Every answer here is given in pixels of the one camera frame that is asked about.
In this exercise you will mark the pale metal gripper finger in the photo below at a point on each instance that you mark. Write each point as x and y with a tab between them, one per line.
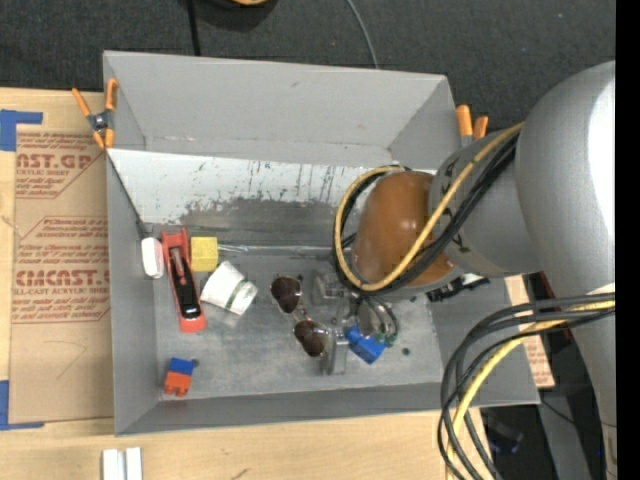
334	355
326	288

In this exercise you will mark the brown lens sunglasses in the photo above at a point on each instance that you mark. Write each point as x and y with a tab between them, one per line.
286	293

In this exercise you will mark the white paper cup, green stripes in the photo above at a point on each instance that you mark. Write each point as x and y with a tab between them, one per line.
225	288

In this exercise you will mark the yellow sponge block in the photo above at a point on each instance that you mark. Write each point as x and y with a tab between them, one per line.
204	254

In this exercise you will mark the red stapler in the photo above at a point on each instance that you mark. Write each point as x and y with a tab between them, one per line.
187	318

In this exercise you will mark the blue and orange toy block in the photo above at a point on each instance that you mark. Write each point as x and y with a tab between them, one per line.
178	378

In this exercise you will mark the white rounded block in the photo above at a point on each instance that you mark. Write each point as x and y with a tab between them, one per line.
152	258

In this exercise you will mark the grey metal bin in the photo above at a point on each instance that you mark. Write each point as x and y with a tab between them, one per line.
270	108

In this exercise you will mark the brown cardboard board, red print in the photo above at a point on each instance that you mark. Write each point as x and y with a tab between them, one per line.
60	358

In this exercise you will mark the black cylinder on white bracket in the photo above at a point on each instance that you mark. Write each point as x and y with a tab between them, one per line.
442	294

